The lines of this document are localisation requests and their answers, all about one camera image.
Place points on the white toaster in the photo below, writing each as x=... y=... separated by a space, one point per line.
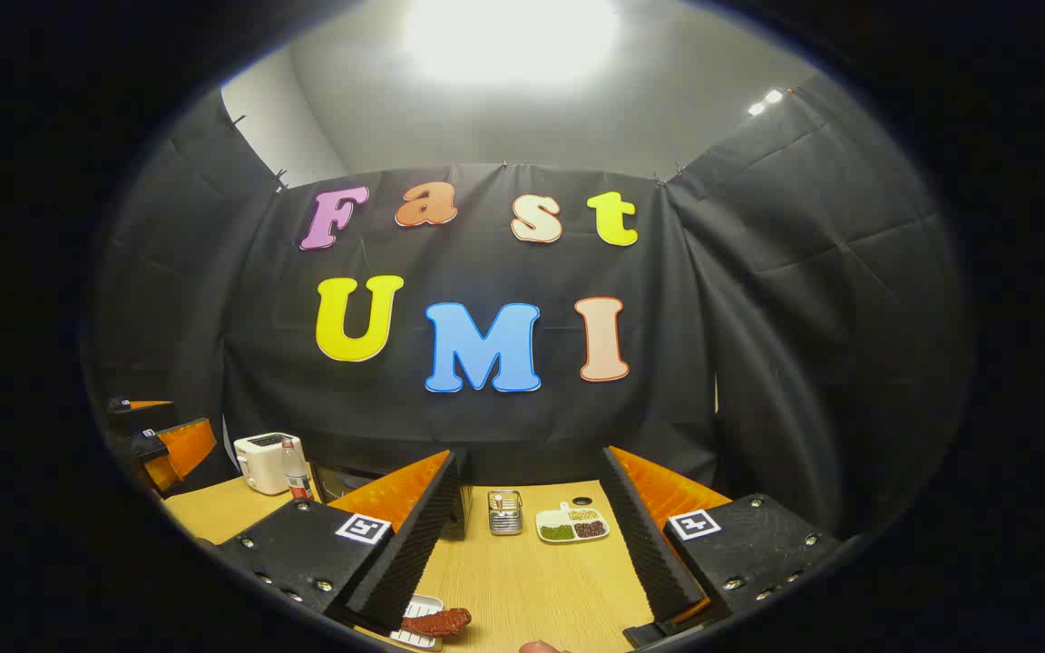
x=259 y=458

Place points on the red grilled sausage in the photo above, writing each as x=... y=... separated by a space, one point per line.
x=436 y=622

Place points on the large ceiling light panel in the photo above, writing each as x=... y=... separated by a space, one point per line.
x=509 y=36

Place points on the black backdrop cloth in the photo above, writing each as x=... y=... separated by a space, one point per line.
x=758 y=317

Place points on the small white ridged tray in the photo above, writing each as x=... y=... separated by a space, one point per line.
x=414 y=639

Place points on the white divided dish of beans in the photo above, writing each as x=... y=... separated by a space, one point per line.
x=572 y=528

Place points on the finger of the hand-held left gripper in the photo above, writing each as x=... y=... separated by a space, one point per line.
x=149 y=404
x=187 y=449

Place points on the clear bottle with red label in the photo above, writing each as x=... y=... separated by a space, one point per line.
x=296 y=476

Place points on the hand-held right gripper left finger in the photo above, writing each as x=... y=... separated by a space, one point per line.
x=414 y=553

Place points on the small ceiling light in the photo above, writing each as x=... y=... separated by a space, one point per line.
x=766 y=100

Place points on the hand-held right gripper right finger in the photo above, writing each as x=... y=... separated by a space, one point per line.
x=649 y=553

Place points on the black electric oven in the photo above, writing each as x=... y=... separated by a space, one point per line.
x=346 y=481

